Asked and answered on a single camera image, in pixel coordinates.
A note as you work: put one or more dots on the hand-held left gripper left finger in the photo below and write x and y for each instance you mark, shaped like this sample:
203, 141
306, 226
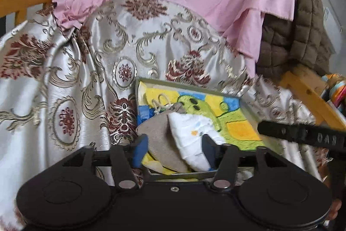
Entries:
140, 151

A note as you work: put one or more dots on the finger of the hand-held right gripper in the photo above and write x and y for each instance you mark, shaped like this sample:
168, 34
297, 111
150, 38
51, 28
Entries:
281, 130

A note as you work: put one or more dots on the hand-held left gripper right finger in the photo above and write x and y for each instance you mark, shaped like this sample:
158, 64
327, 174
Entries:
209, 149

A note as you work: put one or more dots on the white cloth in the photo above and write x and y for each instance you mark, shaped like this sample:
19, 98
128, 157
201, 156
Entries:
186, 136

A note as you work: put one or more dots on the metal tray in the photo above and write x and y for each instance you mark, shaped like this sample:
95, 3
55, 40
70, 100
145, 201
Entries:
162, 82

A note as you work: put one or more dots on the cartoon printed towel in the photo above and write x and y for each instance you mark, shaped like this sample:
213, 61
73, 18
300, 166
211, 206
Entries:
243, 131

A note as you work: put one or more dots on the colourful striped object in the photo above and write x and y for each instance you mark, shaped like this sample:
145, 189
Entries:
338, 90

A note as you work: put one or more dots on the brown quilted jacket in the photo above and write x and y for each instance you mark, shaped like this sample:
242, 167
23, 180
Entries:
297, 38

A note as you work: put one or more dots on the floral satin blanket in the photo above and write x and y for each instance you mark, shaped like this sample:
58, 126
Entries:
32, 117

